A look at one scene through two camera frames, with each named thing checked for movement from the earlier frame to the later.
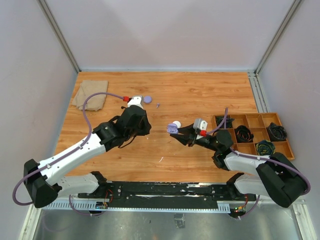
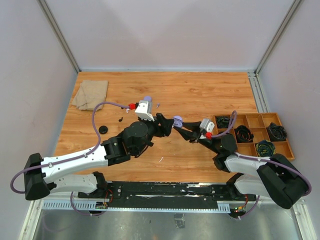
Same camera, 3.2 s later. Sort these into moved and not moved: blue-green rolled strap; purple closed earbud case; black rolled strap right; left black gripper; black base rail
Moved: left black gripper
Not moved: black rolled strap right; black base rail; purple closed earbud case; blue-green rolled strap
